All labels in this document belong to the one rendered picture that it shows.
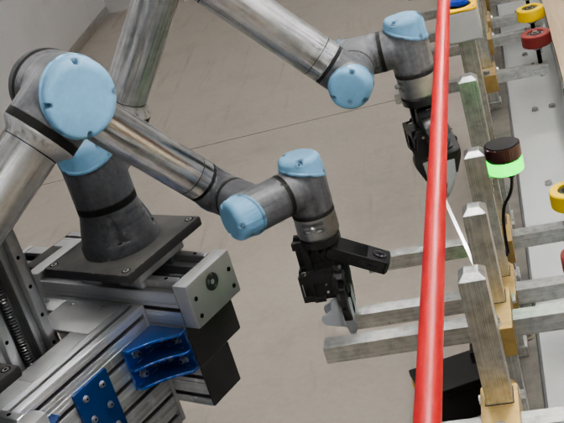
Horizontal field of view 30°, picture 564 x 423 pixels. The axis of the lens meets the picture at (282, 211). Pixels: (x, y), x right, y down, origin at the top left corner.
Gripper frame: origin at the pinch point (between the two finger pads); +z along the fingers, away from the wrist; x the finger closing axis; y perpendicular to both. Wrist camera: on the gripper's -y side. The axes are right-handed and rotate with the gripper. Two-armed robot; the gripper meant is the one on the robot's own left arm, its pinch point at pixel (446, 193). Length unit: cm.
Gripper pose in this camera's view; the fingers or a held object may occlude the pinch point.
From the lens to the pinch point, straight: 204.4
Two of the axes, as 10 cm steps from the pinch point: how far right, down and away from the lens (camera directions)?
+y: -1.9, -3.6, 9.1
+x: -9.5, 3.2, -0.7
